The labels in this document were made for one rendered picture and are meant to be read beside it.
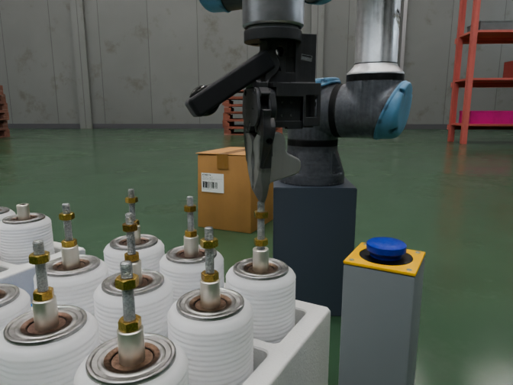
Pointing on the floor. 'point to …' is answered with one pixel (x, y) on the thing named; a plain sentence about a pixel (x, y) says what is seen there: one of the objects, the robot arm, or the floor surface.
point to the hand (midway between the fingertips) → (256, 192)
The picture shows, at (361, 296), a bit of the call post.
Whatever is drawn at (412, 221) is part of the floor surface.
